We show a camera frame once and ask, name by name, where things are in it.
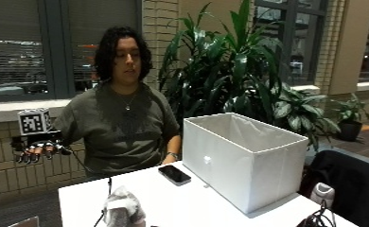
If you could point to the white marker cube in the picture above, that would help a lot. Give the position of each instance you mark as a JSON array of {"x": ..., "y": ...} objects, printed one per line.
[{"x": 35, "y": 120}]

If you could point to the grey laptop corner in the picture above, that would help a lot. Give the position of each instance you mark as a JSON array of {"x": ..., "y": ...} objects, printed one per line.
[{"x": 26, "y": 222}]

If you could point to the the person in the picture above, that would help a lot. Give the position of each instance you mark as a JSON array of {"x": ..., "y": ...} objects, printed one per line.
[{"x": 120, "y": 132}]

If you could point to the grey white soft toy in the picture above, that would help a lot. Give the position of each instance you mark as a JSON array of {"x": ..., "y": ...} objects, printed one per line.
[{"x": 123, "y": 208}]

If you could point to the silver wristwatch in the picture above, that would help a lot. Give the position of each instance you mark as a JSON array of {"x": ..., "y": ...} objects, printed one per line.
[{"x": 173, "y": 155}]

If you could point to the window with blinds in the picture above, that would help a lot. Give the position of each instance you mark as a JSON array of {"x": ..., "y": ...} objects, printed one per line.
[{"x": 24, "y": 47}]

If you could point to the black smartphone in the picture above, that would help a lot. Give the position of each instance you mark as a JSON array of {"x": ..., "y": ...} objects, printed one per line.
[{"x": 175, "y": 175}]

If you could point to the white fabric storage box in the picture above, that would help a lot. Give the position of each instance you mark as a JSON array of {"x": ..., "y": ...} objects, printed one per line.
[{"x": 243, "y": 157}]

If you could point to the large green potted plant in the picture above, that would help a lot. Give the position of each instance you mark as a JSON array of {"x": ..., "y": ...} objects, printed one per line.
[{"x": 229, "y": 72}]

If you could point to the dark framed window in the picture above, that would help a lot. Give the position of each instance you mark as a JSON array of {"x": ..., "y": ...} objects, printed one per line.
[{"x": 293, "y": 41}]

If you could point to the black plant pot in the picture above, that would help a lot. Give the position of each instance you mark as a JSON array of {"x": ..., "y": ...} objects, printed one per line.
[{"x": 351, "y": 130}]

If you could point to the black chair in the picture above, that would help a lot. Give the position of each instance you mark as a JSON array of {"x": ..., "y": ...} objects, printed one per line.
[{"x": 352, "y": 186}]

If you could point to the small green potted plant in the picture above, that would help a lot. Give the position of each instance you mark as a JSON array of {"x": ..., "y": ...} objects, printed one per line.
[{"x": 351, "y": 110}]

